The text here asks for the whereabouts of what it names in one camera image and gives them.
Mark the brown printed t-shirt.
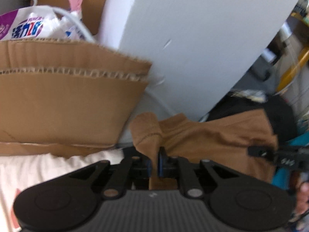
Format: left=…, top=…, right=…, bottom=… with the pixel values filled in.
left=129, top=109, right=278, bottom=190

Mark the person's right hand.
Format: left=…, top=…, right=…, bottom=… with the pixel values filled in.
left=295, top=182, right=309, bottom=215

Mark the blue cartoon print fabric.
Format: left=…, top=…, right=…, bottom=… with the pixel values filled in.
left=270, top=132, right=309, bottom=191

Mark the black folded garment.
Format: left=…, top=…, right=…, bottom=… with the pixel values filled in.
left=207, top=94, right=298, bottom=144

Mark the cream bear print bedsheet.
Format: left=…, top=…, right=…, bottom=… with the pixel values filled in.
left=1, top=149, right=124, bottom=231

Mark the brown cardboard sheet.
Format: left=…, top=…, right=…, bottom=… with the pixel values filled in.
left=1, top=39, right=151, bottom=158

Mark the purple white detergent bag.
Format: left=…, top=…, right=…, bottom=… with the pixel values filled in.
left=1, top=5, right=85, bottom=41

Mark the white cable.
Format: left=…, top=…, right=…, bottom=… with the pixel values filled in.
left=24, top=0, right=98, bottom=44

